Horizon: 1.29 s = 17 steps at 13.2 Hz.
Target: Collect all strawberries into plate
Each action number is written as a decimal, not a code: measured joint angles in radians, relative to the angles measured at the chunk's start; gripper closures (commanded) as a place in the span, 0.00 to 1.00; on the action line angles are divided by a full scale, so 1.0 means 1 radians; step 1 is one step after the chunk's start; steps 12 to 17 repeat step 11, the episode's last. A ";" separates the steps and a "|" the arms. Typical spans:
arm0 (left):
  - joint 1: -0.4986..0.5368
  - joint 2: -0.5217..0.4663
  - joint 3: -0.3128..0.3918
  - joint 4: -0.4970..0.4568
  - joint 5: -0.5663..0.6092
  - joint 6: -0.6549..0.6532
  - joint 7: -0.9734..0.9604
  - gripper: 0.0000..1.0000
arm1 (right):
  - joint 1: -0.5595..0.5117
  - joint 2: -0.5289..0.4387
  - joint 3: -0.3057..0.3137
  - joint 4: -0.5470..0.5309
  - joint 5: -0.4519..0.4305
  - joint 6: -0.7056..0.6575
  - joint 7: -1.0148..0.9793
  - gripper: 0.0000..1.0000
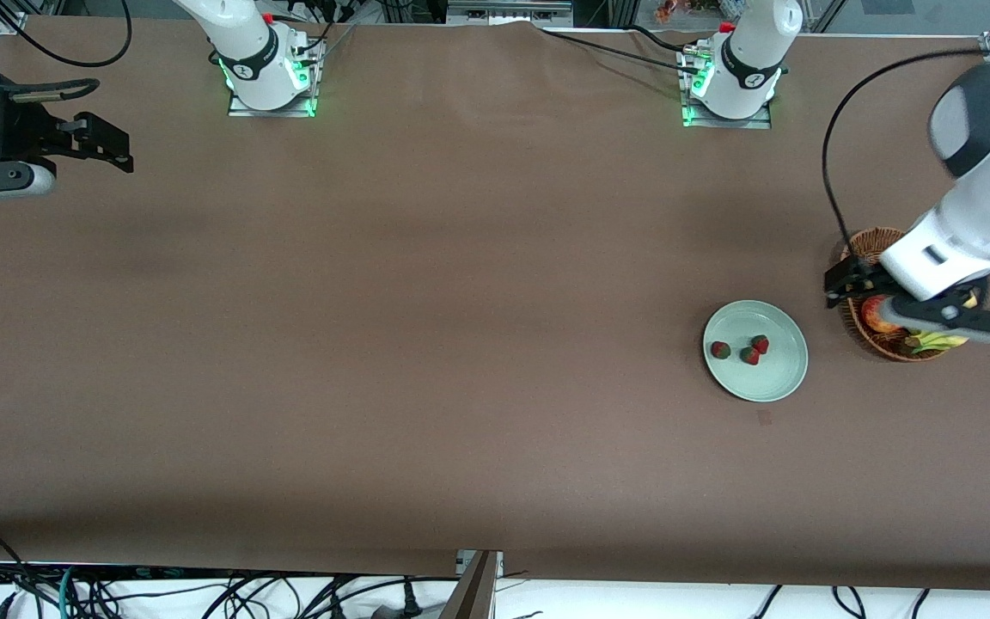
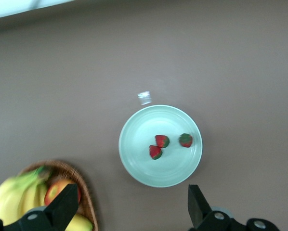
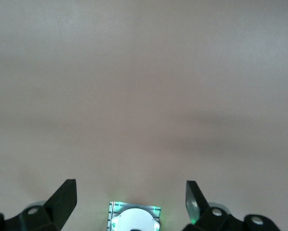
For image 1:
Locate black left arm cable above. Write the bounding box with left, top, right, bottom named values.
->
left=821, top=50, right=990, bottom=272

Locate thick black gripper cable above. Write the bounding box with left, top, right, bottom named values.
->
left=0, top=71, right=101, bottom=105

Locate pale green round plate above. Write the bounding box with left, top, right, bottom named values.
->
left=702, top=299, right=809, bottom=403

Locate short black table cable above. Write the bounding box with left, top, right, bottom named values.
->
left=628, top=24, right=698, bottom=54

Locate yellow banana bunch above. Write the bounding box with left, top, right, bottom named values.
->
left=903, top=291, right=978, bottom=354

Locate paper table cover sheet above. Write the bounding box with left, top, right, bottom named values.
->
left=0, top=15, right=990, bottom=594

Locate small metal bracket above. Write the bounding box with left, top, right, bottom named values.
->
left=456, top=550, right=505, bottom=579

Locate red apple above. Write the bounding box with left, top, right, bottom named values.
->
left=860, top=295, right=901, bottom=335

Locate long black table cable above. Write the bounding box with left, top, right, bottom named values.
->
left=538, top=28, right=704, bottom=77

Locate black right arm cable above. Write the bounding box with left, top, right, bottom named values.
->
left=0, top=0, right=134, bottom=69

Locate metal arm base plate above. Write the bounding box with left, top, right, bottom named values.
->
left=680, top=47, right=773, bottom=130
left=227, top=39, right=324, bottom=119

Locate thin grey cable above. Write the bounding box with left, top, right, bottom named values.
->
left=315, top=23, right=359, bottom=66

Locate woven wicker basket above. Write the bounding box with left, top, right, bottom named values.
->
left=839, top=226, right=975, bottom=363

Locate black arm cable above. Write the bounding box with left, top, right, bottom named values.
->
left=821, top=50, right=990, bottom=272
left=0, top=0, right=134, bottom=69

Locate aluminium frame rail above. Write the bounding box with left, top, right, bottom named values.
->
left=446, top=0, right=574, bottom=27

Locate colourful toy pile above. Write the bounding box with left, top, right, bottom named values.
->
left=657, top=0, right=724, bottom=24

